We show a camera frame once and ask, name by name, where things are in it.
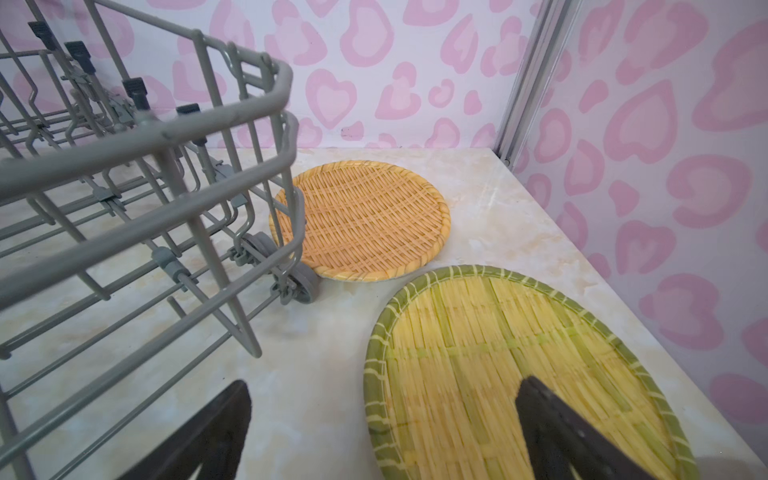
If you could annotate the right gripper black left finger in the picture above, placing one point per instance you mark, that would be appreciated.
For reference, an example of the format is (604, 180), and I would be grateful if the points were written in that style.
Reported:
(208, 446)

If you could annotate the grey wire dish rack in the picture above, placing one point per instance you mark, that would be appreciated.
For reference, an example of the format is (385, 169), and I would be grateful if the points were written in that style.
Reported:
(148, 215)

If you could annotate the green bamboo woven tray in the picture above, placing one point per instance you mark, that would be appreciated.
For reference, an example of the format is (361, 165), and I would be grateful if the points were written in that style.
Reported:
(446, 359)

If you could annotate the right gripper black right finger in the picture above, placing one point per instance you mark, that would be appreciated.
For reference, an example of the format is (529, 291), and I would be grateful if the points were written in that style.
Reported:
(563, 445)

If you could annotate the orange woven round tray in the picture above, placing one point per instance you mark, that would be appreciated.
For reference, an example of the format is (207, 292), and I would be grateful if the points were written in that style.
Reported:
(370, 221)

